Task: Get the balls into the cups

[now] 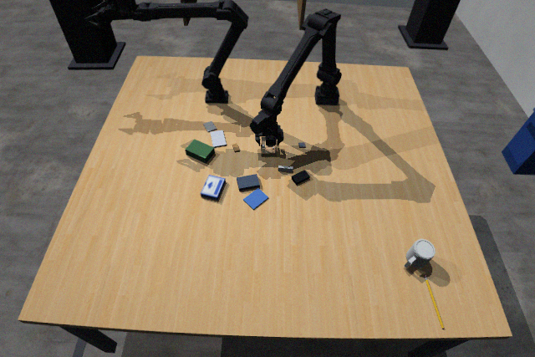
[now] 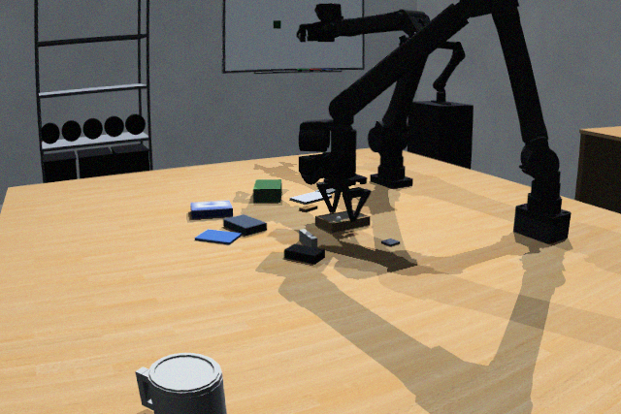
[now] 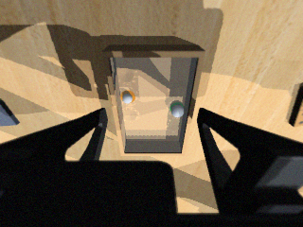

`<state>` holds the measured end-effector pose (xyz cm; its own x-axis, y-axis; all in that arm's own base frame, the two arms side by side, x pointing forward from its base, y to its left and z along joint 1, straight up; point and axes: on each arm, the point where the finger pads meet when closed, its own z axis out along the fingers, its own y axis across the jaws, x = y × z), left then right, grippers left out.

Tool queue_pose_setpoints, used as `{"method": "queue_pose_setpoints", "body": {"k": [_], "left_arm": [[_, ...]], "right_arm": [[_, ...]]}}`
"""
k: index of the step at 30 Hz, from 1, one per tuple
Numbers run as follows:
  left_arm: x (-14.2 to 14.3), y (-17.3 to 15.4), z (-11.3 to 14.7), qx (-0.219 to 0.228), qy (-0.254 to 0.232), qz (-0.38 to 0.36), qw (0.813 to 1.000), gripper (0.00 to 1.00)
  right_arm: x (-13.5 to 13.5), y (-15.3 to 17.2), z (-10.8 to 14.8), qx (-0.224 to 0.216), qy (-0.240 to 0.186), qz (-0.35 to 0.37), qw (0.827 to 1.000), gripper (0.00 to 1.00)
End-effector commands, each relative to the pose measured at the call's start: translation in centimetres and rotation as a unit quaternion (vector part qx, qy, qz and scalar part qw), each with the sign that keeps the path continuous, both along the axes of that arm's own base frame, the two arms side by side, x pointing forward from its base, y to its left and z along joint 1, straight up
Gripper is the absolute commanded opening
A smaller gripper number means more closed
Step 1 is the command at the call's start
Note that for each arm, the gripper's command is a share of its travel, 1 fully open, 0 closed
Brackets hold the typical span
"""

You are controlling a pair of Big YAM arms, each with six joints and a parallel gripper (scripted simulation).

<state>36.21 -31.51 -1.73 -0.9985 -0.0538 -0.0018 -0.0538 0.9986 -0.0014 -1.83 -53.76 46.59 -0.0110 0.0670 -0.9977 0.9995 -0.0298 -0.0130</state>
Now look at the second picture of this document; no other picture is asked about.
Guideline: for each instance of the covered wooden ball puzzle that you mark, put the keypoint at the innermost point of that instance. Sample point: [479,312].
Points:
[339,221]

